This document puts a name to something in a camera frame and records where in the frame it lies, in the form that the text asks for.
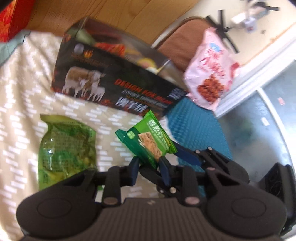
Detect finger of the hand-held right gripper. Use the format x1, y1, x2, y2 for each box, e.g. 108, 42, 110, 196
171, 141, 232, 167
139, 166, 183, 197

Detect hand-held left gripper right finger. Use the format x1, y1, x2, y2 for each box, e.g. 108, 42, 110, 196
158, 156, 234, 207

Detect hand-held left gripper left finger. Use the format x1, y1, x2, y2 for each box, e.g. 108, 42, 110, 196
60, 159, 140, 207

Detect dark green cracker packet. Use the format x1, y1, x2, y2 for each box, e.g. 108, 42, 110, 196
115, 110, 176, 169

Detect black cardboard box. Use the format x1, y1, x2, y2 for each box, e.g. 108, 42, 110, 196
50, 17, 188, 117

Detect blue quilted mat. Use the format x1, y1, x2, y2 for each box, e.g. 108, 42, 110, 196
159, 96, 233, 204

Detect clear green vegetable bag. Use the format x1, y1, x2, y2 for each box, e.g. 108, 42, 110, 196
38, 113, 97, 192

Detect large pink snack bag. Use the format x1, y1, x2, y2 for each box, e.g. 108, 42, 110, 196
184, 27, 241, 110

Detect small yellow packet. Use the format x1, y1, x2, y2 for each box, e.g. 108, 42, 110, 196
136, 58, 158, 71

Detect patterned bedsheet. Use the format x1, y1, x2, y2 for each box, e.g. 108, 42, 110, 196
0, 30, 176, 241

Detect white charger plug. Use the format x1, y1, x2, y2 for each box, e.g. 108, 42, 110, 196
231, 11, 257, 30

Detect wooden headboard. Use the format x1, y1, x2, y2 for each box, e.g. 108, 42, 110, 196
23, 0, 199, 45

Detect red gift box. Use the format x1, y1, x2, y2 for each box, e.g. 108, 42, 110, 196
0, 0, 35, 42

